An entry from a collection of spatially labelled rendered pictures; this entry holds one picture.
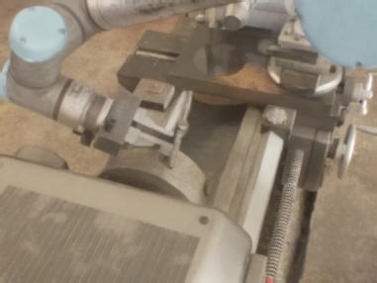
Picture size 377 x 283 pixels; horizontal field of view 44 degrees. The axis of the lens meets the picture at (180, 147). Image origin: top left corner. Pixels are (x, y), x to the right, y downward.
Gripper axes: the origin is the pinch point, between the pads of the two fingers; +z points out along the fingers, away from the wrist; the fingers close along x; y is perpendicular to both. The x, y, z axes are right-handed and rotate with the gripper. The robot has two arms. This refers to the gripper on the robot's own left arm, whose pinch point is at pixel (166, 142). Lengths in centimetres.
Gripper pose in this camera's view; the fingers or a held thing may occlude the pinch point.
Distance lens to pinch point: 95.9
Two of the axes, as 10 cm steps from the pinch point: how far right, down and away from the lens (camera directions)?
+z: 9.2, 3.8, 1.1
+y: 3.2, -5.6, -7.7
